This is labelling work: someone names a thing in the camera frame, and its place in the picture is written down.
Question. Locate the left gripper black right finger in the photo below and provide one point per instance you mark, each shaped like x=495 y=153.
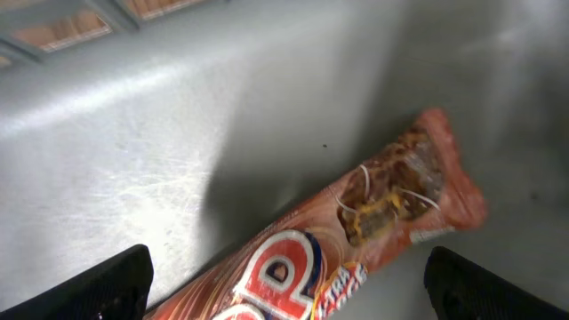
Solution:
x=459 y=289

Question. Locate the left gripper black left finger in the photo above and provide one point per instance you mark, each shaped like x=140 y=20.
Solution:
x=117 y=288

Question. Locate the red chocolate bar wrapper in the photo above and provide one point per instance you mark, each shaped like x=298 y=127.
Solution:
x=307 y=264

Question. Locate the grey plastic shopping basket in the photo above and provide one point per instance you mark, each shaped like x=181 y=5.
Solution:
x=193 y=134

